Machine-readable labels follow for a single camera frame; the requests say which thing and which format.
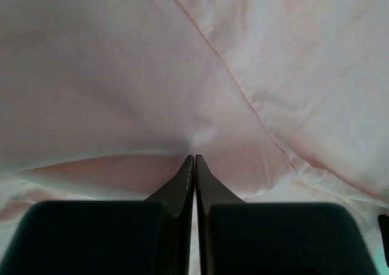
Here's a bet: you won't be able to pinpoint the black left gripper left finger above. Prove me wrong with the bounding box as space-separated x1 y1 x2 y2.
1 156 195 274

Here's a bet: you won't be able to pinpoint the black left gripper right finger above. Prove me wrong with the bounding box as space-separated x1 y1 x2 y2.
194 155 377 274

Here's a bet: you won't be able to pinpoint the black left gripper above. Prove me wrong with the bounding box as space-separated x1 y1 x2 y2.
377 214 389 245

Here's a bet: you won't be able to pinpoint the salmon pink t shirt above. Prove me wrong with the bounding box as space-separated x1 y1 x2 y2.
1 0 388 274

